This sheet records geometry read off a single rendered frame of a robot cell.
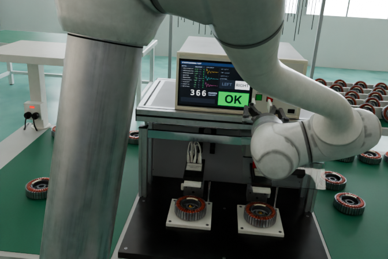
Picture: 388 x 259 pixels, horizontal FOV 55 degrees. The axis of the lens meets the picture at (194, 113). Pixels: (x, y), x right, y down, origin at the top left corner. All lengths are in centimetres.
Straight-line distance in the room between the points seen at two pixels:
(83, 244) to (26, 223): 88
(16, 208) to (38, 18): 711
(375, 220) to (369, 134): 73
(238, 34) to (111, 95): 18
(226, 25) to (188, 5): 5
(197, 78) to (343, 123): 62
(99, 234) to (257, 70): 32
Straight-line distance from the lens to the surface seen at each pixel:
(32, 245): 133
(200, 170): 134
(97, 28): 47
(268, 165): 84
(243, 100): 131
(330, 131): 84
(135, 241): 126
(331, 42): 788
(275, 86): 62
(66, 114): 51
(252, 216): 132
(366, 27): 803
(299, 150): 88
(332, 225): 149
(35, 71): 208
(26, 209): 151
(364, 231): 151
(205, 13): 44
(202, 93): 130
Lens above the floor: 156
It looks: 20 degrees down
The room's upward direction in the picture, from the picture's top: 3 degrees clockwise
